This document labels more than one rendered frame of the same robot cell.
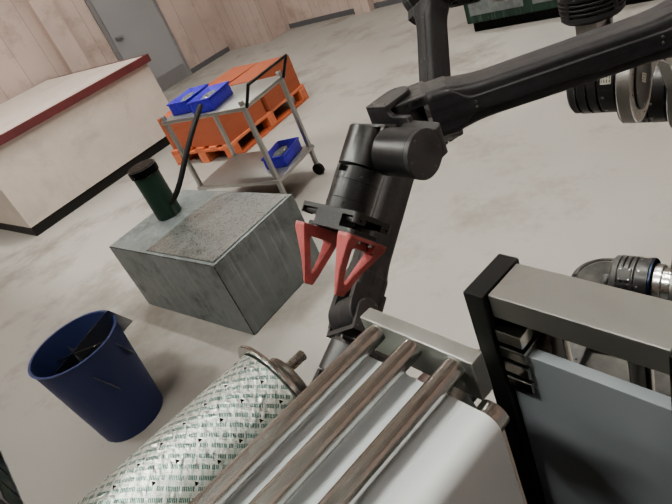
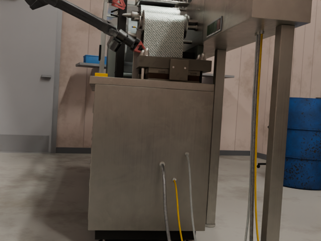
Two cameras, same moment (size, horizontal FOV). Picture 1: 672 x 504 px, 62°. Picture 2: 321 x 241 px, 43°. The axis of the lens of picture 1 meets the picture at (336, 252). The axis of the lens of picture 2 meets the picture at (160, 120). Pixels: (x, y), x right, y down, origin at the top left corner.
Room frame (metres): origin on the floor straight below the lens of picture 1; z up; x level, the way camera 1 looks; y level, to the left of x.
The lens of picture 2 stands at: (2.75, 1.16, 0.79)
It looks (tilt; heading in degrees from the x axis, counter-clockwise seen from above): 3 degrees down; 201
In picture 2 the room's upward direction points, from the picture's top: 3 degrees clockwise
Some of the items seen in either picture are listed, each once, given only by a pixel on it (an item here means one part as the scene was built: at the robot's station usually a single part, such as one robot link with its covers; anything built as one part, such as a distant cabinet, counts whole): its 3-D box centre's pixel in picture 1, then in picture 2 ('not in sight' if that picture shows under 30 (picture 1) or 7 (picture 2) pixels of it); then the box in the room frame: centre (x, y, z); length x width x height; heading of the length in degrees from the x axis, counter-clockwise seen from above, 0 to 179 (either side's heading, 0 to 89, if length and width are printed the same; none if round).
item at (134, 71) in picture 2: not in sight; (133, 56); (0.50, 0.08, 1.05); 0.06 x 0.05 x 0.31; 121
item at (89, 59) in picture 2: not in sight; (97, 60); (-1.96, -1.62, 1.27); 0.35 x 0.24 x 0.11; 131
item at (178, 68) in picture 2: not in sight; (178, 70); (0.66, 0.43, 0.97); 0.10 x 0.03 x 0.11; 121
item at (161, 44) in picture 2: not in sight; (163, 47); (0.50, 0.27, 1.10); 0.23 x 0.01 x 0.18; 121
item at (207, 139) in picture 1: (234, 109); not in sight; (5.89, 0.36, 0.25); 1.40 x 1.01 x 0.50; 130
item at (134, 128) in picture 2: not in sight; (130, 143); (-0.32, -0.30, 0.43); 2.52 x 0.64 x 0.86; 31
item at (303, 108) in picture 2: not in sight; (303, 141); (-1.82, 1.00, 0.46); 0.61 x 0.61 x 0.92
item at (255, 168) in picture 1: (245, 139); not in sight; (4.06, 0.28, 0.47); 1.00 x 0.58 x 0.94; 44
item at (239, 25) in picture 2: not in sight; (191, 38); (-0.27, 0.19, 1.29); 3.10 x 0.28 x 0.30; 31
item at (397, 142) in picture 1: (407, 140); not in sight; (0.62, -0.13, 1.44); 0.12 x 0.12 x 0.09; 30
